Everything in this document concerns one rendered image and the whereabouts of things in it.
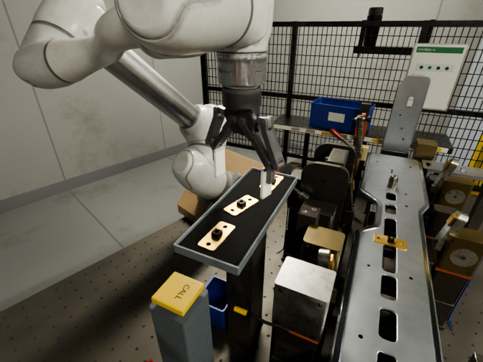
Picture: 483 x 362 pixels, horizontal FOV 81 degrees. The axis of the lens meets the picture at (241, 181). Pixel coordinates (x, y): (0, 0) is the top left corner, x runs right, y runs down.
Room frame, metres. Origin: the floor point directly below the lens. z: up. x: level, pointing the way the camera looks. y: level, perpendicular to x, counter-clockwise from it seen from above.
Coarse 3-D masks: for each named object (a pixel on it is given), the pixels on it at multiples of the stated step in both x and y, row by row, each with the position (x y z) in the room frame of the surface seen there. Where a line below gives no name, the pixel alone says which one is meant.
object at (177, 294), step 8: (176, 272) 0.34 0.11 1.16; (168, 280) 0.32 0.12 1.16; (176, 280) 0.32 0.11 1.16; (184, 280) 0.32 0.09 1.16; (192, 280) 0.32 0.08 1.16; (160, 288) 0.31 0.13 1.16; (168, 288) 0.31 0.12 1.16; (176, 288) 0.31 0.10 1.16; (184, 288) 0.31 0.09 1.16; (192, 288) 0.31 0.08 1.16; (200, 288) 0.31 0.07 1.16; (152, 296) 0.29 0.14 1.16; (160, 296) 0.29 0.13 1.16; (168, 296) 0.29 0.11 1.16; (176, 296) 0.29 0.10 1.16; (184, 296) 0.29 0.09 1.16; (192, 296) 0.29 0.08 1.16; (160, 304) 0.28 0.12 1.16; (168, 304) 0.28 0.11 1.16; (176, 304) 0.28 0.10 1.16; (184, 304) 0.28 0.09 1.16; (192, 304) 0.29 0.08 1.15; (176, 312) 0.27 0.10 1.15; (184, 312) 0.27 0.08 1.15
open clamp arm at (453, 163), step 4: (448, 160) 0.91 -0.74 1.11; (452, 160) 0.89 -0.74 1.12; (456, 160) 0.89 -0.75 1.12; (444, 164) 0.91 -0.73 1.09; (448, 164) 0.89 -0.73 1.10; (452, 164) 0.88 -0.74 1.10; (456, 164) 0.88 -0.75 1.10; (444, 168) 0.90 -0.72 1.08; (448, 168) 0.88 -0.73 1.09; (452, 168) 0.88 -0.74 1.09; (444, 172) 0.89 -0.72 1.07; (448, 172) 0.88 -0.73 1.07; (452, 172) 0.88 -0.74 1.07; (440, 176) 0.90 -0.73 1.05; (444, 176) 0.89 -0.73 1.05; (448, 176) 0.88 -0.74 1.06; (436, 180) 0.91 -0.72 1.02; (440, 180) 0.89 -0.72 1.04; (432, 184) 0.91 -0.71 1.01; (436, 184) 0.89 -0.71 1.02; (440, 184) 0.89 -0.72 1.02; (432, 188) 0.90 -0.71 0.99; (436, 188) 0.89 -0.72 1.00; (436, 192) 0.89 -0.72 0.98
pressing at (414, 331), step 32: (384, 160) 1.14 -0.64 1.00; (416, 160) 1.14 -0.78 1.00; (384, 192) 0.86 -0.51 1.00; (416, 192) 0.86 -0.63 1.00; (384, 224) 0.68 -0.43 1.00; (416, 224) 0.68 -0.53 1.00; (352, 256) 0.54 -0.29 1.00; (416, 256) 0.54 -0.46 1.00; (352, 288) 0.44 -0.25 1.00; (416, 288) 0.44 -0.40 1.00; (352, 320) 0.36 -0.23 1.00; (416, 320) 0.36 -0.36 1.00; (352, 352) 0.30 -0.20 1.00; (384, 352) 0.30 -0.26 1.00; (416, 352) 0.30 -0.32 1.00
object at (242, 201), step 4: (244, 196) 0.58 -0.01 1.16; (248, 196) 0.58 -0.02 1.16; (240, 200) 0.55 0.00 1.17; (244, 200) 0.55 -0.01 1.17; (248, 200) 0.56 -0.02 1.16; (252, 200) 0.56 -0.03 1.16; (256, 200) 0.56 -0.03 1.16; (232, 204) 0.54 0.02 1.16; (236, 204) 0.54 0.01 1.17; (240, 204) 0.53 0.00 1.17; (244, 204) 0.54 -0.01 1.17; (248, 204) 0.54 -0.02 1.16; (252, 204) 0.54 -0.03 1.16; (224, 208) 0.53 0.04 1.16; (228, 208) 0.53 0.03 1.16; (232, 208) 0.53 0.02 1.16; (236, 208) 0.53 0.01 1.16; (240, 208) 0.53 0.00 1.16; (244, 208) 0.53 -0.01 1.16; (228, 212) 0.51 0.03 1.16; (232, 212) 0.51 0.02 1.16; (236, 212) 0.51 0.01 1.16; (240, 212) 0.51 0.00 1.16
